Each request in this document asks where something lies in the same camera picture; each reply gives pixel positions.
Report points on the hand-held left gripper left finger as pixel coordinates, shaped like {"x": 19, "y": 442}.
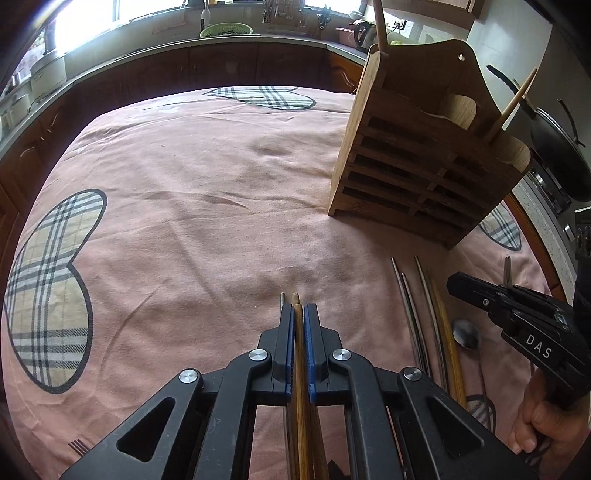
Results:
{"x": 289, "y": 350}

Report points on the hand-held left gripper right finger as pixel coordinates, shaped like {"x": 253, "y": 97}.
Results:
{"x": 309, "y": 350}

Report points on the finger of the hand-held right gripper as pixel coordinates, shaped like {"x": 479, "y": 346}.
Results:
{"x": 475, "y": 290}

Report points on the metal spoon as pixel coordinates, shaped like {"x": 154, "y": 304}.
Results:
{"x": 466, "y": 333}

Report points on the wooden utensil holder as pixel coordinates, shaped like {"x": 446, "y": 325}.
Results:
{"x": 415, "y": 152}

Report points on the person's right hand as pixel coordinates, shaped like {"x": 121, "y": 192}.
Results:
{"x": 526, "y": 415}

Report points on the metal fork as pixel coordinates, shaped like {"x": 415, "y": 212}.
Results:
{"x": 508, "y": 272}

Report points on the metal chopstick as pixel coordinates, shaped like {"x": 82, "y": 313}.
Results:
{"x": 282, "y": 300}
{"x": 413, "y": 314}
{"x": 406, "y": 304}
{"x": 429, "y": 309}

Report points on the gas stove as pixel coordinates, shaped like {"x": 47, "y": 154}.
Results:
{"x": 551, "y": 191}

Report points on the black wok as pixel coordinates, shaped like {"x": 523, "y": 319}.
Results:
{"x": 563, "y": 157}

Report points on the pink plaid-heart tablecloth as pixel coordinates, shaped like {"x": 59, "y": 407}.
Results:
{"x": 207, "y": 207}

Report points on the glass wok lid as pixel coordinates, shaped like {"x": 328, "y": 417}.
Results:
{"x": 570, "y": 120}

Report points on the steel electric kettle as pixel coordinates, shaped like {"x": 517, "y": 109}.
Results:
{"x": 364, "y": 36}

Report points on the pink container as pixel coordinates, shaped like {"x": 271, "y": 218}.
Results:
{"x": 344, "y": 35}

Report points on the knife block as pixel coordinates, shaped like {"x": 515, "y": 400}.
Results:
{"x": 323, "y": 21}

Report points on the green colander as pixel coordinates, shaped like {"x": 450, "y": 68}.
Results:
{"x": 226, "y": 30}

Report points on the dish rack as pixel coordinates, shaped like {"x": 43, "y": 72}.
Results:
{"x": 279, "y": 14}

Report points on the white rice cooker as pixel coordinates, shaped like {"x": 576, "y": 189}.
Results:
{"x": 48, "y": 71}

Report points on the wall socket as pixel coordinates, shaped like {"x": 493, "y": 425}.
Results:
{"x": 400, "y": 24}

